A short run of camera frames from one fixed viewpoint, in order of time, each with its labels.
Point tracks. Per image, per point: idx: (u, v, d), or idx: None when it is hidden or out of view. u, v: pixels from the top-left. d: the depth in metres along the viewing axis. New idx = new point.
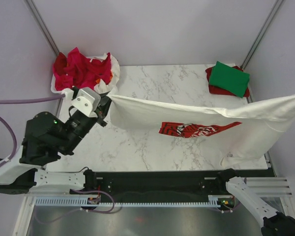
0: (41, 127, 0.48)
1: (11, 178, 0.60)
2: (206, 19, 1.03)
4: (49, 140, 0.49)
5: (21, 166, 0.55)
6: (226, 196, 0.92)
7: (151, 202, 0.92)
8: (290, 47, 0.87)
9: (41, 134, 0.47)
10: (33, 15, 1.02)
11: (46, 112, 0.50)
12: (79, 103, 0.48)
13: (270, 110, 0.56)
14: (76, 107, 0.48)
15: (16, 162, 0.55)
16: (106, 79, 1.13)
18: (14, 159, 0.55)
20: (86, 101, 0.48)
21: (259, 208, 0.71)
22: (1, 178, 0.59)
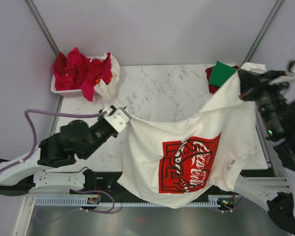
0: (75, 133, 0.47)
1: (18, 179, 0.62)
2: (206, 19, 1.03)
4: (76, 146, 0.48)
5: (37, 167, 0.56)
6: (226, 196, 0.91)
7: (151, 202, 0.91)
8: (290, 48, 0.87)
9: (73, 141, 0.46)
10: (33, 15, 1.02)
11: (80, 120, 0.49)
12: (114, 118, 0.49)
13: (220, 104, 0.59)
14: (107, 120, 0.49)
15: (33, 165, 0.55)
16: (106, 79, 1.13)
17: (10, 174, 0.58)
18: (31, 162, 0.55)
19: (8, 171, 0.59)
20: (122, 119, 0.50)
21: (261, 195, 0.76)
22: (8, 179, 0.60)
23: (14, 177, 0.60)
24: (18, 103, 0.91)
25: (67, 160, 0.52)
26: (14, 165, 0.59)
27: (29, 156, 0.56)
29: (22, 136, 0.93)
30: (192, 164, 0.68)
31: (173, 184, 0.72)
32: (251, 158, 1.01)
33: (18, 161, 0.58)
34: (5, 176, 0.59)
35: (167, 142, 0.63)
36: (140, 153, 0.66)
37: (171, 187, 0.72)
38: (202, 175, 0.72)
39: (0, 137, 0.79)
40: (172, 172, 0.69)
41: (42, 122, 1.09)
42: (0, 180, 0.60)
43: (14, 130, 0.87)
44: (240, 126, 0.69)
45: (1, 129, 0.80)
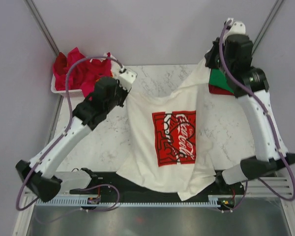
0: (107, 81, 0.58)
1: (59, 160, 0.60)
2: (206, 18, 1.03)
4: (108, 94, 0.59)
5: (82, 132, 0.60)
6: (226, 196, 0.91)
7: (151, 202, 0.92)
8: (291, 47, 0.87)
9: (106, 87, 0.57)
10: (33, 15, 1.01)
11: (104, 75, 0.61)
12: (128, 73, 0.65)
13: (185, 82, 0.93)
14: (123, 76, 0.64)
15: (79, 130, 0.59)
16: None
17: (54, 156, 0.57)
18: (75, 128, 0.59)
19: (49, 155, 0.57)
20: (132, 73, 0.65)
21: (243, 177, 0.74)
22: (53, 163, 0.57)
23: (57, 160, 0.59)
24: (18, 102, 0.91)
25: (103, 112, 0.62)
26: (55, 144, 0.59)
27: (69, 127, 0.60)
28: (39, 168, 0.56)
29: (22, 136, 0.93)
30: (178, 132, 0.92)
31: (166, 156, 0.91)
32: None
33: (61, 134, 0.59)
34: (50, 161, 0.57)
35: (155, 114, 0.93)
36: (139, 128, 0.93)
37: (166, 159, 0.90)
38: (189, 145, 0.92)
39: None
40: (164, 143, 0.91)
41: (42, 121, 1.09)
42: (46, 168, 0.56)
43: (13, 130, 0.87)
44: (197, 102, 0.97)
45: (1, 129, 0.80)
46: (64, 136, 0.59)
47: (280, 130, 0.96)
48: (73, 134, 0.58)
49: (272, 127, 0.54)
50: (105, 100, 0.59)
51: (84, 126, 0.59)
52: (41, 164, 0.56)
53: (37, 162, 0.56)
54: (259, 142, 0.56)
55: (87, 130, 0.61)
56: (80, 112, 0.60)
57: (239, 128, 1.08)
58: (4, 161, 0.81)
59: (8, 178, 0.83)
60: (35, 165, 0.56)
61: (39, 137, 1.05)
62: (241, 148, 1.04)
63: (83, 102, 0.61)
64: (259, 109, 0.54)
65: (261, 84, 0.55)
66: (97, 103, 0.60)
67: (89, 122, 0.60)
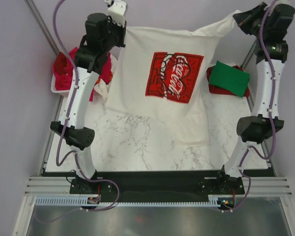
0: (100, 18, 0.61)
1: (83, 107, 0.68)
2: (206, 18, 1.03)
4: (100, 32, 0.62)
5: (92, 78, 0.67)
6: (226, 196, 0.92)
7: (152, 202, 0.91)
8: (291, 47, 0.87)
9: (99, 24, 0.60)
10: (33, 15, 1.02)
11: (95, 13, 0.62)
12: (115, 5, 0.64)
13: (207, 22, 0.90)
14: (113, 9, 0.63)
15: (89, 76, 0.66)
16: (106, 79, 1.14)
17: (77, 106, 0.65)
18: (85, 78, 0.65)
19: (73, 108, 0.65)
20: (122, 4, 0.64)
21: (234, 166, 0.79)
22: (80, 112, 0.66)
23: (81, 108, 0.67)
24: (18, 103, 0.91)
25: (103, 52, 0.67)
26: (73, 100, 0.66)
27: (77, 78, 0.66)
28: (71, 121, 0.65)
29: (22, 135, 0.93)
30: (173, 71, 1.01)
31: (157, 89, 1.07)
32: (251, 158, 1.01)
33: (73, 88, 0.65)
34: (76, 114, 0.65)
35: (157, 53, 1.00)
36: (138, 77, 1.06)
37: (155, 91, 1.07)
38: (179, 85, 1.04)
39: None
40: (157, 79, 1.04)
41: (42, 121, 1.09)
42: (75, 119, 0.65)
43: (14, 130, 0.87)
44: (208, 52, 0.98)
45: (1, 129, 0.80)
46: (77, 89, 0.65)
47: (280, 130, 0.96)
48: (85, 85, 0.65)
49: (273, 91, 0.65)
50: (102, 39, 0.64)
51: (90, 73, 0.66)
52: (70, 119, 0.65)
53: (66, 118, 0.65)
54: (259, 100, 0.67)
55: (96, 75, 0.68)
56: (81, 59, 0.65)
57: None
58: (4, 161, 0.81)
59: (8, 178, 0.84)
60: (66, 120, 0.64)
61: (39, 137, 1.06)
62: None
63: (81, 48, 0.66)
64: (269, 73, 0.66)
65: (280, 55, 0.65)
66: (94, 44, 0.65)
67: (94, 66, 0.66)
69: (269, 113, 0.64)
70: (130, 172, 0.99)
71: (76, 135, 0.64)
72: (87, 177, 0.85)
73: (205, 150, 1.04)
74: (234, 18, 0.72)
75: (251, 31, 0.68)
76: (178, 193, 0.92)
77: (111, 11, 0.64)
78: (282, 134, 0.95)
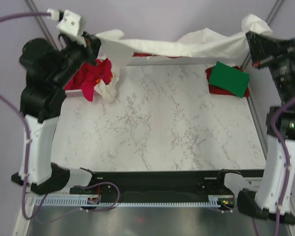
0: (37, 52, 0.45)
1: (45, 163, 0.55)
2: (206, 18, 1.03)
4: (40, 70, 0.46)
5: (46, 126, 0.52)
6: (226, 196, 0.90)
7: (152, 202, 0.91)
8: None
9: (35, 61, 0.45)
10: (33, 15, 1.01)
11: (30, 40, 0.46)
12: (66, 22, 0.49)
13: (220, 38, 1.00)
14: (62, 27, 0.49)
15: (42, 128, 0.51)
16: (106, 79, 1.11)
17: (36, 161, 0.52)
18: (37, 130, 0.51)
19: (32, 164, 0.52)
20: (73, 19, 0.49)
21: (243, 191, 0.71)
22: (41, 169, 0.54)
23: (43, 162, 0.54)
24: (18, 103, 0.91)
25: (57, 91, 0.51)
26: (28, 155, 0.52)
27: (28, 130, 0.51)
28: (31, 179, 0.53)
29: (22, 136, 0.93)
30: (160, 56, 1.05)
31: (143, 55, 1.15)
32: (251, 158, 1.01)
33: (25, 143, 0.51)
34: (36, 169, 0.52)
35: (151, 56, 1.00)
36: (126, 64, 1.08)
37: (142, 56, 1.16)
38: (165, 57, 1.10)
39: None
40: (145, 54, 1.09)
41: None
42: (37, 176, 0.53)
43: (13, 131, 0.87)
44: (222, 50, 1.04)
45: (1, 130, 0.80)
46: (30, 142, 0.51)
47: None
48: (38, 136, 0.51)
49: (284, 187, 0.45)
50: (49, 74, 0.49)
51: (42, 123, 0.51)
52: (30, 175, 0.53)
53: (23, 177, 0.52)
54: (264, 187, 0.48)
55: (51, 122, 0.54)
56: (27, 103, 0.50)
57: (239, 128, 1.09)
58: (4, 162, 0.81)
59: (8, 179, 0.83)
60: (25, 179, 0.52)
61: None
62: (241, 148, 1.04)
63: (28, 88, 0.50)
64: (282, 159, 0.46)
65: None
66: (42, 84, 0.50)
67: (44, 112, 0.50)
69: (277, 206, 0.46)
70: (130, 172, 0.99)
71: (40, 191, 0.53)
72: (84, 185, 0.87)
73: (205, 146, 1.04)
74: (248, 41, 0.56)
75: (272, 74, 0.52)
76: (178, 193, 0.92)
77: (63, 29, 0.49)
78: None
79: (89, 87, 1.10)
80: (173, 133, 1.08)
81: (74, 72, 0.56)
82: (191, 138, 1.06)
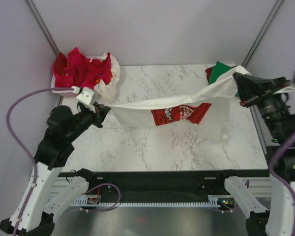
0: (61, 116, 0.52)
1: (39, 214, 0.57)
2: (206, 18, 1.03)
4: (57, 130, 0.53)
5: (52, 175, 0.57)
6: (225, 196, 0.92)
7: (151, 202, 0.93)
8: (291, 47, 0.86)
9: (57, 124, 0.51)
10: (33, 15, 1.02)
11: (55, 108, 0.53)
12: (83, 95, 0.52)
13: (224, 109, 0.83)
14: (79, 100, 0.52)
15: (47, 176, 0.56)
16: (106, 80, 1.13)
17: (33, 205, 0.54)
18: (44, 176, 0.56)
19: (28, 209, 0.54)
20: (88, 93, 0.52)
21: (250, 205, 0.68)
22: (33, 217, 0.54)
23: (39, 207, 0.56)
24: (18, 103, 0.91)
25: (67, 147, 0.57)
26: (29, 197, 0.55)
27: (36, 175, 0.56)
28: (20, 225, 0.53)
29: (22, 136, 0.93)
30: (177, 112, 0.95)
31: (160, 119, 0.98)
32: (251, 158, 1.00)
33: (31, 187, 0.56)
34: (30, 215, 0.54)
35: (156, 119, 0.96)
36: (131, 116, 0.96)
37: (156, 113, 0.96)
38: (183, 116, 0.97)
39: None
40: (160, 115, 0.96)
41: (42, 121, 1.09)
42: (28, 222, 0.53)
43: (14, 130, 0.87)
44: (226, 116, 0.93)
45: (0, 129, 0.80)
46: (34, 187, 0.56)
47: None
48: (44, 183, 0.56)
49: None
50: (65, 134, 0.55)
51: (50, 169, 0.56)
52: (22, 221, 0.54)
53: (17, 219, 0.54)
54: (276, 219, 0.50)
55: (57, 170, 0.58)
56: (43, 153, 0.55)
57: (239, 128, 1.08)
58: (4, 161, 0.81)
59: (8, 178, 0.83)
60: (16, 224, 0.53)
61: (39, 137, 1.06)
62: (241, 148, 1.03)
63: (44, 140, 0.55)
64: (290, 199, 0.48)
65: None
66: (56, 140, 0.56)
67: (56, 161, 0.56)
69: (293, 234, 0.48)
70: (129, 172, 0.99)
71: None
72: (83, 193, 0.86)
73: (205, 146, 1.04)
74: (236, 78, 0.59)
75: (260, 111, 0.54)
76: (179, 194, 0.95)
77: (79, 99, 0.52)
78: None
79: (89, 86, 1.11)
80: (173, 133, 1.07)
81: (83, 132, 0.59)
82: (191, 138, 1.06)
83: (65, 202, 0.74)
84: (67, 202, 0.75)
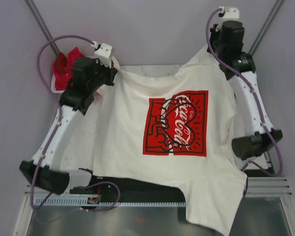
0: (84, 64, 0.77)
1: (57, 162, 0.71)
2: (207, 18, 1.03)
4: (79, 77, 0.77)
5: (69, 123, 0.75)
6: None
7: (150, 202, 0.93)
8: (291, 47, 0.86)
9: (81, 69, 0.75)
10: (33, 16, 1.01)
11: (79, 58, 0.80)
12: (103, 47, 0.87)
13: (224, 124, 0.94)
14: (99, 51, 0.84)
15: (71, 118, 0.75)
16: None
17: (54, 147, 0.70)
18: (67, 117, 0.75)
19: (51, 147, 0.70)
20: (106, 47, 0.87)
21: (257, 120, 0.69)
22: (54, 157, 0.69)
23: (57, 149, 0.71)
24: (18, 103, 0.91)
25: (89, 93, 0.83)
26: (52, 137, 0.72)
27: (61, 117, 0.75)
28: (43, 162, 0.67)
29: (22, 136, 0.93)
30: (176, 116, 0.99)
31: (157, 140, 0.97)
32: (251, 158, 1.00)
33: (56, 125, 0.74)
34: (53, 151, 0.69)
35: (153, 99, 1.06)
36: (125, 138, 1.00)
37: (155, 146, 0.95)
38: (185, 132, 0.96)
39: None
40: (158, 128, 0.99)
41: (43, 121, 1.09)
42: (51, 159, 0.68)
43: (14, 130, 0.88)
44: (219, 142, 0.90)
45: (0, 130, 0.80)
46: (59, 125, 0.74)
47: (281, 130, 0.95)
48: (67, 122, 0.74)
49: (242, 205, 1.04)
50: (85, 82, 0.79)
51: (74, 112, 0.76)
52: (44, 158, 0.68)
53: (42, 155, 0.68)
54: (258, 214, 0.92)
55: (79, 115, 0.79)
56: (67, 102, 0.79)
57: None
58: (4, 161, 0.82)
59: (8, 178, 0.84)
60: (40, 160, 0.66)
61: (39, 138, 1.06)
62: None
63: (69, 91, 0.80)
64: (257, 120, 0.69)
65: (250, 66, 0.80)
66: (80, 87, 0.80)
67: (80, 106, 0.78)
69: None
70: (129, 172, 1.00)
71: (49, 175, 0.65)
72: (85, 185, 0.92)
73: None
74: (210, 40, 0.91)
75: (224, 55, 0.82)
76: (173, 193, 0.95)
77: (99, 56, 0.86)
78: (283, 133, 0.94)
79: None
80: None
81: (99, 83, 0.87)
82: None
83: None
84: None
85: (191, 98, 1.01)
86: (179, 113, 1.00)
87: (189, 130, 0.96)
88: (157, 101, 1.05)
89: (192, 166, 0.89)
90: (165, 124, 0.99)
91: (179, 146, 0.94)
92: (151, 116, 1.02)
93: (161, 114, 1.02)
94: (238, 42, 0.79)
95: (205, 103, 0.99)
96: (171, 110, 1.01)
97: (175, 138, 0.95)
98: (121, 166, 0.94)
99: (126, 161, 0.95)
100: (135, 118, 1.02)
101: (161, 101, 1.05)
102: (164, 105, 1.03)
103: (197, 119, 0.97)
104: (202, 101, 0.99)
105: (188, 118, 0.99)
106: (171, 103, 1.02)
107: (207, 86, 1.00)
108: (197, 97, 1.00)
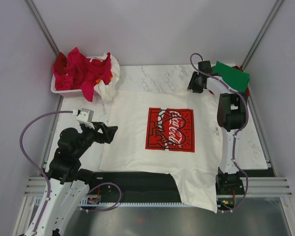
0: (70, 137, 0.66)
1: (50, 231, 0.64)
2: (206, 18, 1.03)
4: (63, 149, 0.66)
5: (60, 196, 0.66)
6: (226, 196, 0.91)
7: (150, 202, 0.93)
8: (290, 47, 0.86)
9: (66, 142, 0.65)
10: (33, 16, 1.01)
11: (66, 129, 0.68)
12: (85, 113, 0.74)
13: (207, 133, 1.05)
14: (80, 119, 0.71)
15: (60, 191, 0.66)
16: (106, 80, 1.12)
17: (44, 222, 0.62)
18: (56, 191, 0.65)
19: (42, 222, 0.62)
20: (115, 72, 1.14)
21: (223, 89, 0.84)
22: (47, 229, 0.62)
23: (49, 224, 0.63)
24: (18, 103, 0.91)
25: (75, 162, 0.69)
26: (43, 212, 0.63)
27: (50, 190, 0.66)
28: None
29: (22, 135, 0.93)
30: (170, 124, 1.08)
31: (156, 140, 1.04)
32: (251, 158, 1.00)
33: (45, 199, 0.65)
34: (44, 227, 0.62)
35: (151, 107, 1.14)
36: (125, 138, 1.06)
37: (155, 144, 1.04)
38: (178, 135, 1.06)
39: None
40: (156, 131, 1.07)
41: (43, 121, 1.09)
42: (43, 234, 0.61)
43: (14, 130, 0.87)
44: (207, 148, 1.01)
45: None
46: (48, 200, 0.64)
47: (281, 130, 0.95)
48: (56, 195, 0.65)
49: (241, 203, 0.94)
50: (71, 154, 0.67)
51: (62, 184, 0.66)
52: (36, 234, 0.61)
53: (32, 232, 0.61)
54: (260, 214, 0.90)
55: (65, 189, 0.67)
56: (55, 170, 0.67)
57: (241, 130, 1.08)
58: (4, 160, 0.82)
59: (8, 178, 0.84)
60: None
61: (39, 137, 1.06)
62: (241, 148, 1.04)
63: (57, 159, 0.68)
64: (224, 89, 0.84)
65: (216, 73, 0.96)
66: (66, 156, 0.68)
67: (67, 176, 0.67)
69: (234, 139, 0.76)
70: (129, 172, 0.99)
71: None
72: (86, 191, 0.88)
73: (205, 145, 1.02)
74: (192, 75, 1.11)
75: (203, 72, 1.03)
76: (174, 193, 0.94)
77: (78, 120, 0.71)
78: (282, 133, 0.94)
79: (89, 86, 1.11)
80: (172, 132, 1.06)
81: (87, 149, 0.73)
82: (192, 136, 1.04)
83: (68, 214, 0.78)
84: (71, 210, 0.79)
85: (181, 112, 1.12)
86: (172, 121, 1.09)
87: (180, 134, 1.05)
88: (154, 108, 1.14)
89: (180, 162, 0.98)
90: (162, 128, 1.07)
91: (172, 144, 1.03)
92: (151, 121, 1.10)
93: (158, 119, 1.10)
94: (208, 67, 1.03)
95: (192, 118, 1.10)
96: (166, 119, 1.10)
97: (170, 138, 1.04)
98: (123, 160, 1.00)
99: (130, 156, 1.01)
100: (134, 122, 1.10)
101: (157, 110, 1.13)
102: (160, 112, 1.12)
103: (188, 128, 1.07)
104: (191, 116, 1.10)
105: (180, 125, 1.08)
106: (167, 112, 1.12)
107: (191, 105, 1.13)
108: (186, 111, 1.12)
